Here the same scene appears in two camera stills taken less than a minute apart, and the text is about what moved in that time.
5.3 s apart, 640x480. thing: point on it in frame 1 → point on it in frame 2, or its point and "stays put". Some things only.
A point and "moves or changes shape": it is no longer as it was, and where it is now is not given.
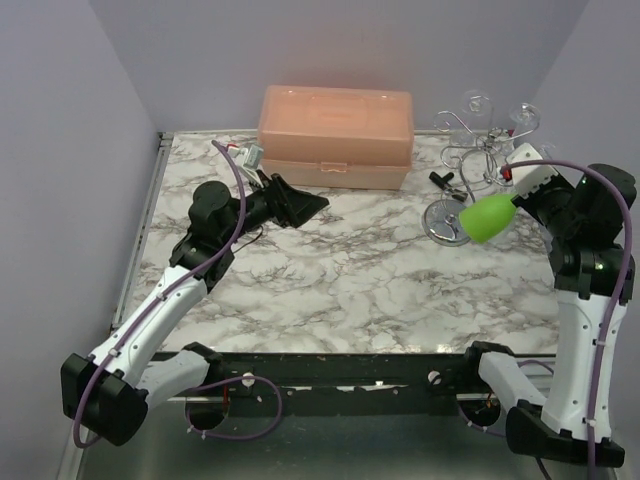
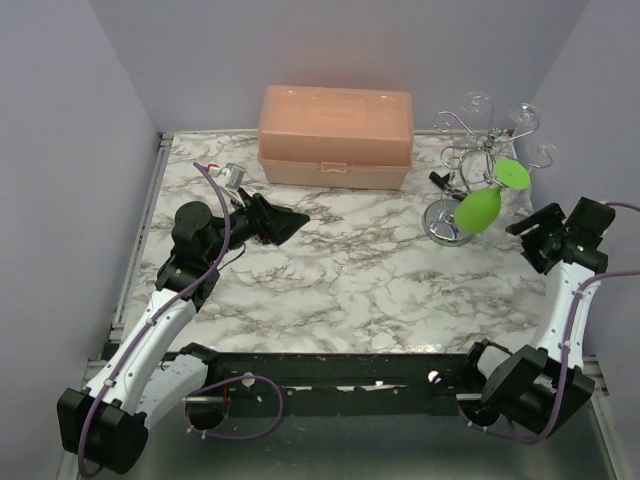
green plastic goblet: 485,219 moves or changes shape
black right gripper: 530,203 → 549,218
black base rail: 343,384 stays put
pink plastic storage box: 334,137 stays put
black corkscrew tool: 443,183 stays put
